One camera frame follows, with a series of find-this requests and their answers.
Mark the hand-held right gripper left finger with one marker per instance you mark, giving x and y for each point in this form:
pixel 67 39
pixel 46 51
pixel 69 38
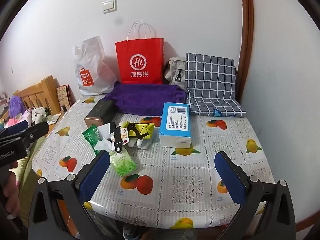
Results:
pixel 95 177

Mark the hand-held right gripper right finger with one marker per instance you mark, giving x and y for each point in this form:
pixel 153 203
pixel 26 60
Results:
pixel 230 177

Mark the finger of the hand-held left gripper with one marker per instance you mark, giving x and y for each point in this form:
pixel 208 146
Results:
pixel 35 131
pixel 16 125

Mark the light green tissue pack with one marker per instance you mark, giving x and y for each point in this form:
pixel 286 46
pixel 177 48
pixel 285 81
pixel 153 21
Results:
pixel 122 165

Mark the dark green wipes packet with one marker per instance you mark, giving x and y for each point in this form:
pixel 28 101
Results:
pixel 91 136

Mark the small fruit-print candy packet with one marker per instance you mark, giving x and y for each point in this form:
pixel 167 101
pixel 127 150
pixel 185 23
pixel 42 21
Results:
pixel 124 135

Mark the person's left hand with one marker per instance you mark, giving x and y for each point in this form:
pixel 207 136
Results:
pixel 10 187

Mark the white black-dotted cloth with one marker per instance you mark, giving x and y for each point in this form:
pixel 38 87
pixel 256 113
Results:
pixel 37 112

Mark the purple plush toy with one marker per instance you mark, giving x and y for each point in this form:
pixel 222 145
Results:
pixel 16 105

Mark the yellow-green bedsheet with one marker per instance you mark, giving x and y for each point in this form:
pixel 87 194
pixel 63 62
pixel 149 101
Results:
pixel 27 180

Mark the brown cardboard box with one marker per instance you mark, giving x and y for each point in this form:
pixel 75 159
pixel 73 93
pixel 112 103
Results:
pixel 42 90

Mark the brown patterned book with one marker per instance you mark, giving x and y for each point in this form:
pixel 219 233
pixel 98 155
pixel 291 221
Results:
pixel 63 96

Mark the brown tin box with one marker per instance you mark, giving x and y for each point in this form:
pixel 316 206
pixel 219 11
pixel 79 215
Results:
pixel 100 112

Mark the blue tissue pack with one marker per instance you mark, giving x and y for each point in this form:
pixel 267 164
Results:
pixel 175 125

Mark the white plastic shopping bag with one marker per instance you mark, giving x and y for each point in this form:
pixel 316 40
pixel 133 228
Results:
pixel 90 55

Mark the purple towel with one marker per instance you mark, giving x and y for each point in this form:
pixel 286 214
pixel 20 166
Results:
pixel 145 97

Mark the grey checked cushion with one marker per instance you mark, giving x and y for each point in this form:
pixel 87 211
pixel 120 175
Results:
pixel 210 80

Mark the beige backpack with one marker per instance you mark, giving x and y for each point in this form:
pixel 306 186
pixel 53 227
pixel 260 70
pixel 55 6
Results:
pixel 172 72

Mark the red paper bag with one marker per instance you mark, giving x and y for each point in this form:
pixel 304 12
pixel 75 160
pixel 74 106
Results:
pixel 140 55

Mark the white light switch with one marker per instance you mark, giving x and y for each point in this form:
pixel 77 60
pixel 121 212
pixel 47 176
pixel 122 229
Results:
pixel 109 6

